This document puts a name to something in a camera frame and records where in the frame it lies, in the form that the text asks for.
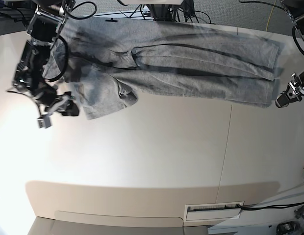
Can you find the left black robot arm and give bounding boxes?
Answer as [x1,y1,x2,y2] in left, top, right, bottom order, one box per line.
[276,0,304,108]

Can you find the black device bottom right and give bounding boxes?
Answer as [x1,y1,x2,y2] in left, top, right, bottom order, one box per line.
[276,221,300,235]

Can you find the white table cable port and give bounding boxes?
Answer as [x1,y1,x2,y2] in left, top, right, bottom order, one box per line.
[183,201,244,222]

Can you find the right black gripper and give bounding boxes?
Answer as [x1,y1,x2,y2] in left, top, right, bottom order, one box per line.
[45,92,79,117]

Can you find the black cable at port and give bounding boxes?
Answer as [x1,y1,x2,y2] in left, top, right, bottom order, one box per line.
[224,202,304,212]

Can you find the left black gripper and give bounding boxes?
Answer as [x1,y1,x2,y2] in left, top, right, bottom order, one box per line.
[275,73,304,108]

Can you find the grey central robot stand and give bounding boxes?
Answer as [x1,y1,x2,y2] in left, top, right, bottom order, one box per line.
[147,4,176,22]

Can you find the grey T-shirt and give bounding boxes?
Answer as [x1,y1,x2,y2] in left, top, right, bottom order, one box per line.
[44,17,280,119]

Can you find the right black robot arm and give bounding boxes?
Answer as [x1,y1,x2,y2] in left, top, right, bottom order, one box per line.
[12,0,96,118]

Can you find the yellow floor cable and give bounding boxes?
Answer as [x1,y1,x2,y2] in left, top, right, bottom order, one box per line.
[265,4,275,32]

